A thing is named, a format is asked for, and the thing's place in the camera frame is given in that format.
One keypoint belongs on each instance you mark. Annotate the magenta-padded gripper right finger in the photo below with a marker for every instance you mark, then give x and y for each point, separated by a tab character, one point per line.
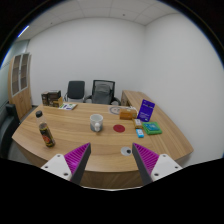
163	165

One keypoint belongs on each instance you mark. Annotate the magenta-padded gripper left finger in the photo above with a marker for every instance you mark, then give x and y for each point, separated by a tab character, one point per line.
60	165

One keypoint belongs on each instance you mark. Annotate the clear bottle with black cap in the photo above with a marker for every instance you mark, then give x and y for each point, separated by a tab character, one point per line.
46	133

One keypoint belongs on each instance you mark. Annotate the flat green box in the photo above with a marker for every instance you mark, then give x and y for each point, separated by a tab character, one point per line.
152	128

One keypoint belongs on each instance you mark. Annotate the small light blue box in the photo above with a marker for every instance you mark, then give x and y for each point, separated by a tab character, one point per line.
140	133

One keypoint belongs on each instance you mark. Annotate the round grey desk grommet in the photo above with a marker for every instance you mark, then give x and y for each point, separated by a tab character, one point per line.
126	151

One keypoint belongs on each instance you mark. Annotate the small yellow-brown box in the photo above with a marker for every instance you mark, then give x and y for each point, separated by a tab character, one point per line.
137	123

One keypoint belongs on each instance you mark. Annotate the purple hanging package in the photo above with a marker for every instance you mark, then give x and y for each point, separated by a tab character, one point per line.
146	110

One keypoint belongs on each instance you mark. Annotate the white and grey mug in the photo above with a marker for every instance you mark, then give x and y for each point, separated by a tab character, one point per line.
96	120

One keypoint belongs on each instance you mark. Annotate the flat round red coaster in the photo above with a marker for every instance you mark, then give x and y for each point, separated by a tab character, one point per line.
119	128

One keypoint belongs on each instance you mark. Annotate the green and white leaflet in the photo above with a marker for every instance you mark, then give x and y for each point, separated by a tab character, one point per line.
68	106

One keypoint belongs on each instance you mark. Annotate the orange-brown cardboard box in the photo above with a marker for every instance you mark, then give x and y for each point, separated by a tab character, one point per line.
127	114

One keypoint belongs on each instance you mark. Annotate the black leather armchair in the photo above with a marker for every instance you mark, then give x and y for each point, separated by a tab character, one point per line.
8	128

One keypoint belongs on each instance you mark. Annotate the small dark brown box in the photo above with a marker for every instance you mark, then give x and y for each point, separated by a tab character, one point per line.
45	99

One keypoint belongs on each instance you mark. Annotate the large dark brown box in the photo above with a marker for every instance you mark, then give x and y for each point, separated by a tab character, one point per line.
55	96

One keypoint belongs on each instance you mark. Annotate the wooden side desk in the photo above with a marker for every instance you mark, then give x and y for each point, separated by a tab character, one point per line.
131	96

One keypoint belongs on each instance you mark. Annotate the black office chair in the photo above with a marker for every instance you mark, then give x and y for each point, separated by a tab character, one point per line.
76	89

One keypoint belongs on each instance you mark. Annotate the wooden glass-door cabinet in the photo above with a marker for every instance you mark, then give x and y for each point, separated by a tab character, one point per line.
21	96

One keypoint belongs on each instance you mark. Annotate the grey mesh office chair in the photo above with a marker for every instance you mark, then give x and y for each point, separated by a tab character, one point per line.
102	93

